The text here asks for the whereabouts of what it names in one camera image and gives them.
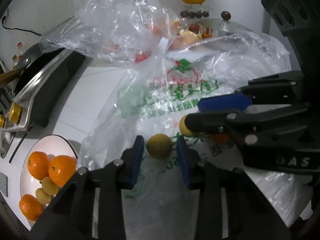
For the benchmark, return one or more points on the white round plate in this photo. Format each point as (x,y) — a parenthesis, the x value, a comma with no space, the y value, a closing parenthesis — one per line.
(52,145)

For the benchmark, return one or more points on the red capped sauce bottle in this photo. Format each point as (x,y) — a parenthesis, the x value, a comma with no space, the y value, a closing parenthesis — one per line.
(20,48)

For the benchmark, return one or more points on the black chopstick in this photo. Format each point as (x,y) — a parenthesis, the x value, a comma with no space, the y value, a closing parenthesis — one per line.
(18,145)

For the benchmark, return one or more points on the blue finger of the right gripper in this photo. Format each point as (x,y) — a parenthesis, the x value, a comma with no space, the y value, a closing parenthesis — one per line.
(225,122)
(225,102)

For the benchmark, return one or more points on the steel saucepan with lid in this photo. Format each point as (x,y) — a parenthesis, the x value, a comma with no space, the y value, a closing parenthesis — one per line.
(222,26)

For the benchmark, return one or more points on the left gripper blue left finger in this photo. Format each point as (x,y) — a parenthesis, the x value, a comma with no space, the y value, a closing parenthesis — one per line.
(137,151)

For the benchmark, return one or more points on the black wok with wooden handle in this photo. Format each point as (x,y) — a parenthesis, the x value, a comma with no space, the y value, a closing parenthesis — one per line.
(31,62)

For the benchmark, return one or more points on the large mandarin orange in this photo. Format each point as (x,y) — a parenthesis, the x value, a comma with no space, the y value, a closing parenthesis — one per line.
(61,169)

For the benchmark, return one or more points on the grey smartphone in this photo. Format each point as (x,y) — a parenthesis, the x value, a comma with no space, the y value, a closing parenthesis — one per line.
(4,184)

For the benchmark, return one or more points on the steel induction cooker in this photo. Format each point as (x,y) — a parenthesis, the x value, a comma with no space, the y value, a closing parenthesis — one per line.
(32,106)

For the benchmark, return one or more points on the clear box of dark fruit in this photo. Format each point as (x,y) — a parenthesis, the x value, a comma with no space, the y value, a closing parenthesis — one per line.
(195,11)

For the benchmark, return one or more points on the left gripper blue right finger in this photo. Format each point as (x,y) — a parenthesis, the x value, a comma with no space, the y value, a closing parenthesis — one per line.
(183,154)

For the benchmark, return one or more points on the small mandarin orange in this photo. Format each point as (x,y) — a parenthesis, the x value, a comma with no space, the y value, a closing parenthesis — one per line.
(30,207)

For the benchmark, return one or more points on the tan longan fruit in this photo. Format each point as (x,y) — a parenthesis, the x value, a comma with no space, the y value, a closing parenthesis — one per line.
(43,197)
(159,146)
(49,186)
(183,129)

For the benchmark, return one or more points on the orange peel pieces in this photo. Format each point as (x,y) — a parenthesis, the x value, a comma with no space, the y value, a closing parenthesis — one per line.
(198,31)

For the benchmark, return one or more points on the crumpled clear plastic bag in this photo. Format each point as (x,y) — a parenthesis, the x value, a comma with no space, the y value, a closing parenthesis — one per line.
(120,31)

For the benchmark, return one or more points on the flat printed plastic bag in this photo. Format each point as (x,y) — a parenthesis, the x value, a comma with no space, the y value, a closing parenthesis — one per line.
(151,98)

